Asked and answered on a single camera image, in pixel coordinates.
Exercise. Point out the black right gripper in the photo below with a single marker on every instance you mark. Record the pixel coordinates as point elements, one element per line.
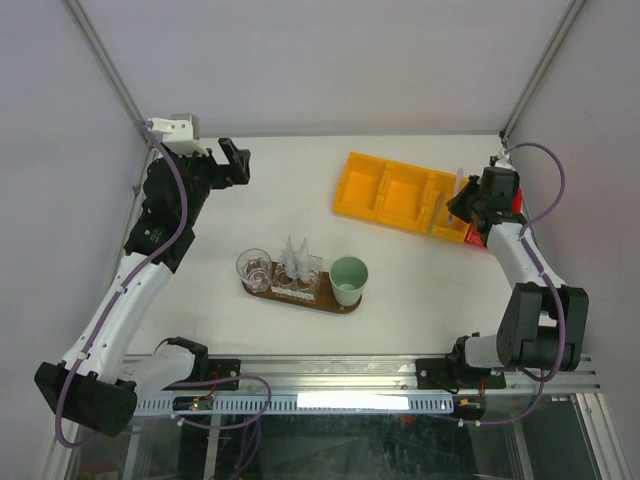
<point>455,203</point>

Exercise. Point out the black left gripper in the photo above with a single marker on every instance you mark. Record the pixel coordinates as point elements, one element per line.
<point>226,174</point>

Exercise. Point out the grey toothbrush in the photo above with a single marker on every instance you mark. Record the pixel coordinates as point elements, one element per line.
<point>436,212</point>

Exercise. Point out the pink toothbrush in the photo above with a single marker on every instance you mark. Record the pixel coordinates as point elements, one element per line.
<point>456,190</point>

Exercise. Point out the clear glass tumbler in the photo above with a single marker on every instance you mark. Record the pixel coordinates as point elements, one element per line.
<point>255,268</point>

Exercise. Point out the white toothpaste tube black cap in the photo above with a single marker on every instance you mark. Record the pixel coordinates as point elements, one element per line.
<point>290,261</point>

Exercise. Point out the green plastic cup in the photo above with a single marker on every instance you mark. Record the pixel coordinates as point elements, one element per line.
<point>348,276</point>

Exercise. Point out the clear glass holder block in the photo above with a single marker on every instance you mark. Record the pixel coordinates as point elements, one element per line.
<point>294,289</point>

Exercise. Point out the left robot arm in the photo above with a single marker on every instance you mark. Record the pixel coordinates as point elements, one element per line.
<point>89,385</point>

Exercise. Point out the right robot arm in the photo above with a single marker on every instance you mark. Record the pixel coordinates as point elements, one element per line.
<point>544,322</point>

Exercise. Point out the wooden oval tray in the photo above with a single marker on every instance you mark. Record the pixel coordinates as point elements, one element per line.
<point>325,303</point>

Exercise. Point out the red plastic bin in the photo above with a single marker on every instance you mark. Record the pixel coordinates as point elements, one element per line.
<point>475,237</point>

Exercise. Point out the yellow bin middle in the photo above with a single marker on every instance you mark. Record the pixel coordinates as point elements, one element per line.
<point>403,196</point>

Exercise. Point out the yellow bin left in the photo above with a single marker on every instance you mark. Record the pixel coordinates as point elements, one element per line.
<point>359,190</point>

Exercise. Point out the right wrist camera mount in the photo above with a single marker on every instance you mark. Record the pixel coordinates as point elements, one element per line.
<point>501,160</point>

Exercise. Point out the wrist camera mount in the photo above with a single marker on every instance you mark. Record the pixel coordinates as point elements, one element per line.
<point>179,133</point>
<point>501,160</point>

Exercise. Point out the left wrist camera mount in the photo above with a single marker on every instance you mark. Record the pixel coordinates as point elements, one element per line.
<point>179,133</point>

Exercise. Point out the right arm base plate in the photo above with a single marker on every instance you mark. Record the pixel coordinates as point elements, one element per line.
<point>446,374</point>

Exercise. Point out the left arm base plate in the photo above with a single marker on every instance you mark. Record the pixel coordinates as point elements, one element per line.
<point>220,374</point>

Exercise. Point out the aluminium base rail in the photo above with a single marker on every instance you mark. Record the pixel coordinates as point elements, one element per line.
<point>377,373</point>

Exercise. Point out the white cable duct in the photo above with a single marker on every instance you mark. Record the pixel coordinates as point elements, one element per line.
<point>306,403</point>

